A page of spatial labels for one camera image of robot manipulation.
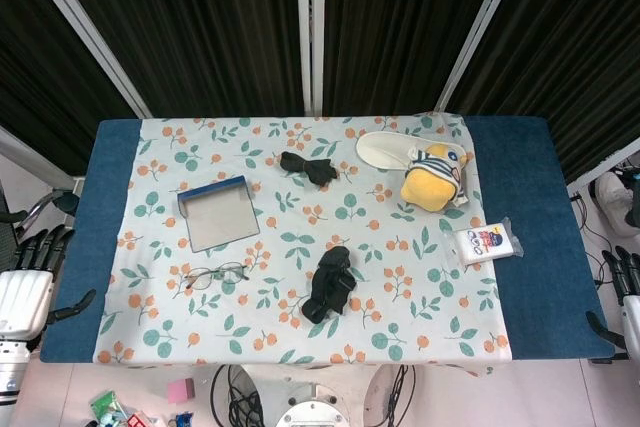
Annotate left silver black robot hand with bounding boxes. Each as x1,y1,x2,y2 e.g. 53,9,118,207
0,226,97,338

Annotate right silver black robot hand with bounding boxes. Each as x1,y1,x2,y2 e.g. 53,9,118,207
584,245,640,354

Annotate thin frame eyeglasses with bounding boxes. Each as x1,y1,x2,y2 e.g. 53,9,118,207
183,260,251,292

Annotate blue glasses case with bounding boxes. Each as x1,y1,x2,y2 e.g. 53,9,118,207
176,175,261,254

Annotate white grey robot base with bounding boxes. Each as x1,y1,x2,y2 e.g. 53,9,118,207
274,380,351,427

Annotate white shoes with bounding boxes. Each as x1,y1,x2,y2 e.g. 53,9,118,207
594,170,640,234

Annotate green toy packet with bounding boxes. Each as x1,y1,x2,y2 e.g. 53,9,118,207
89,390,124,421

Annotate blue table cover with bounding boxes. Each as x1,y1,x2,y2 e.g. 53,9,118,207
39,115,617,364

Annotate white tissue pack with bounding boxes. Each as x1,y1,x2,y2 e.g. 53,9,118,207
444,216,524,268

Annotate pink block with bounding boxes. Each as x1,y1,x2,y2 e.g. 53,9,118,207
166,377,196,404

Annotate black curtain panel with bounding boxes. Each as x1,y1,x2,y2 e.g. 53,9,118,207
42,0,307,119
0,0,136,176
322,0,516,117
447,0,640,183

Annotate white slipper yellow plush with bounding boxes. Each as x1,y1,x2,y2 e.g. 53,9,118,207
355,130,474,212

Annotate floral white tablecloth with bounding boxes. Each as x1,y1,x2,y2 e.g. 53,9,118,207
94,111,512,366

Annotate black tied sock bundle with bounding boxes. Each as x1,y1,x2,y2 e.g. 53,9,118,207
278,150,340,187

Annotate black braided cable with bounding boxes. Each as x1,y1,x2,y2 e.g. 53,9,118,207
367,364,417,416

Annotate black cable bundle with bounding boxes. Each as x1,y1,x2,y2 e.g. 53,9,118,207
209,364,266,427

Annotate black strap brace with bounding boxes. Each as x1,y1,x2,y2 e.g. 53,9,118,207
301,245,357,326

